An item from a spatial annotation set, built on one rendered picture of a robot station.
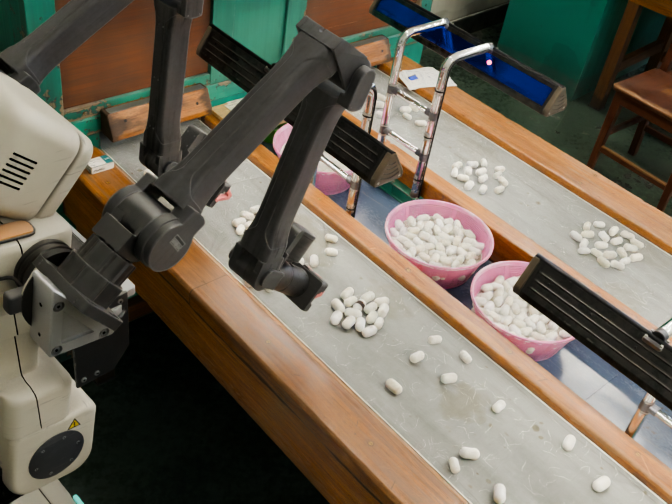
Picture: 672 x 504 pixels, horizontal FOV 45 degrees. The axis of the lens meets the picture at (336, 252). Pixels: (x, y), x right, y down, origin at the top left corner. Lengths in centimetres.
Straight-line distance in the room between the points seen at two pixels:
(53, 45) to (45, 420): 61
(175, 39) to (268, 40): 82
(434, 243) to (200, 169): 99
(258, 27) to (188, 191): 127
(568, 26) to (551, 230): 241
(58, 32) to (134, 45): 70
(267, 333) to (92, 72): 81
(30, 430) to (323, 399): 51
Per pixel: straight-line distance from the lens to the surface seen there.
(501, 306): 191
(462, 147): 240
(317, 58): 117
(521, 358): 175
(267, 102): 115
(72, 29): 145
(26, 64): 142
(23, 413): 141
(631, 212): 231
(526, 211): 221
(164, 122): 166
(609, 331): 139
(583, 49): 444
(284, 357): 162
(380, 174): 160
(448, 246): 202
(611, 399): 188
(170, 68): 161
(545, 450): 164
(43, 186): 116
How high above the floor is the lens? 195
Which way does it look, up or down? 39 degrees down
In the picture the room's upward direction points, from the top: 10 degrees clockwise
